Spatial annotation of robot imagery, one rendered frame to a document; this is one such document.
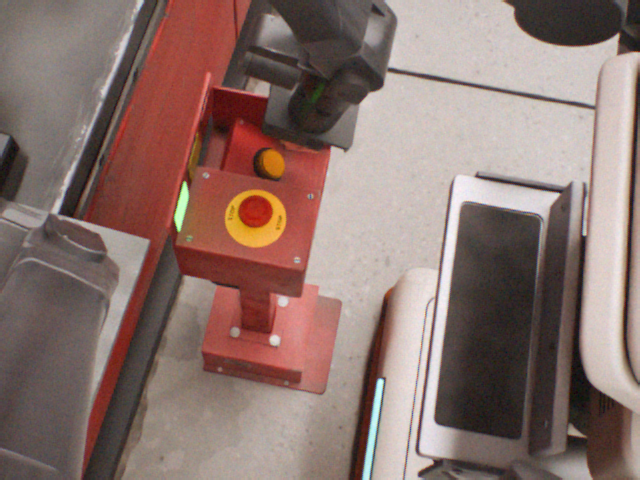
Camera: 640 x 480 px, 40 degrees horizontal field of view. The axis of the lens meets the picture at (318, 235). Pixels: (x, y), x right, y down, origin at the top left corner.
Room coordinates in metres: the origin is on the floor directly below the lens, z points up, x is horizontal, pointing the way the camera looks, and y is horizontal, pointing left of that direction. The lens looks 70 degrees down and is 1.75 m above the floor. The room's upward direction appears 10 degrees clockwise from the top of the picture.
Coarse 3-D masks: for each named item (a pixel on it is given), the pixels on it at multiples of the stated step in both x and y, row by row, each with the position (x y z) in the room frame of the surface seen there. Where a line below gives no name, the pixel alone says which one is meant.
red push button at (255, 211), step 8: (248, 200) 0.37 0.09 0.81; (256, 200) 0.37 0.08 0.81; (264, 200) 0.37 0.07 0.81; (240, 208) 0.36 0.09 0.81; (248, 208) 0.36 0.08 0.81; (256, 208) 0.36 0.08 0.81; (264, 208) 0.36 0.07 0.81; (272, 208) 0.37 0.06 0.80; (240, 216) 0.35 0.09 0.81; (248, 216) 0.35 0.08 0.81; (256, 216) 0.35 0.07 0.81; (264, 216) 0.35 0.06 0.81; (248, 224) 0.34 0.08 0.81; (256, 224) 0.34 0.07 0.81; (264, 224) 0.35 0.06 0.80
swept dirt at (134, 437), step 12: (276, 12) 1.16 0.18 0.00; (252, 84) 0.97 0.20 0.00; (180, 288) 0.47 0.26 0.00; (168, 324) 0.39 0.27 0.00; (156, 360) 0.31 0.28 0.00; (144, 396) 0.24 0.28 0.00; (144, 408) 0.22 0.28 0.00; (132, 432) 0.17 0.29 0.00; (132, 444) 0.15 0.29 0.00; (120, 468) 0.10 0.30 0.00
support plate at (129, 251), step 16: (32, 208) 0.25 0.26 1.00; (80, 224) 0.24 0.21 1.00; (112, 240) 0.23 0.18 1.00; (128, 240) 0.24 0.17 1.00; (144, 240) 0.24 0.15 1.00; (112, 256) 0.22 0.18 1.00; (128, 256) 0.22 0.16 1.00; (144, 256) 0.22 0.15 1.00; (128, 272) 0.21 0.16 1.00; (128, 288) 0.19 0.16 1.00; (112, 304) 0.18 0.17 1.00; (128, 304) 0.18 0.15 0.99; (112, 320) 0.16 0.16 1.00; (112, 336) 0.15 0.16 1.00; (96, 368) 0.12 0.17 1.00; (96, 384) 0.11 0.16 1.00
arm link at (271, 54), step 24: (264, 24) 0.46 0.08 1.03; (264, 48) 0.44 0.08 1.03; (288, 48) 0.44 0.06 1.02; (240, 72) 0.43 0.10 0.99; (264, 72) 0.43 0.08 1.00; (288, 72) 0.43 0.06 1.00; (312, 72) 0.43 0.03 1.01; (336, 72) 0.42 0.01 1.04; (360, 72) 0.41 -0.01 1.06; (336, 96) 0.41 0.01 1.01; (360, 96) 0.40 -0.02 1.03
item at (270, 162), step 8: (264, 152) 0.47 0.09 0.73; (272, 152) 0.47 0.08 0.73; (264, 160) 0.46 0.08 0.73; (272, 160) 0.46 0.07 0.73; (280, 160) 0.47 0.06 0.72; (264, 168) 0.45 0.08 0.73; (272, 168) 0.45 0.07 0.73; (280, 168) 0.46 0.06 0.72; (264, 176) 0.44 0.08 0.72; (272, 176) 0.44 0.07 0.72
